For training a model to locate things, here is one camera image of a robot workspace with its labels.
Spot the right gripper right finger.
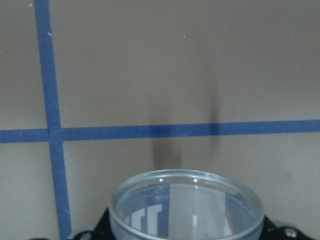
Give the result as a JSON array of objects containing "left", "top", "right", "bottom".
[{"left": 261, "top": 216, "right": 309, "bottom": 240}]

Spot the clear tennis ball can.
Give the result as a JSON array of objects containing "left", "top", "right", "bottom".
[{"left": 108, "top": 169, "right": 264, "bottom": 240}]

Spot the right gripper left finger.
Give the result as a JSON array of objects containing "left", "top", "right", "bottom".
[{"left": 67, "top": 208, "right": 113, "bottom": 240}]

